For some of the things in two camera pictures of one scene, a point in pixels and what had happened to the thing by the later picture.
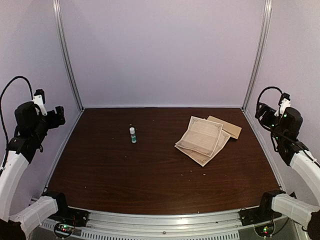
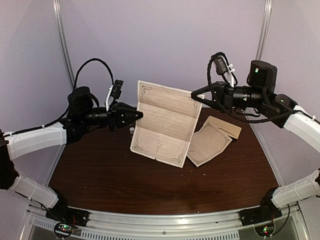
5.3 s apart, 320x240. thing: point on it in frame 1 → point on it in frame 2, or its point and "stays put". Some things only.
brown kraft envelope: (233, 130) stays put
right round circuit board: (265, 230) stays put
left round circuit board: (63, 229) stays put
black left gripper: (54, 123) → (116, 116)
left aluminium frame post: (63, 45) stays put
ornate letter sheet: (201, 136) → (166, 131)
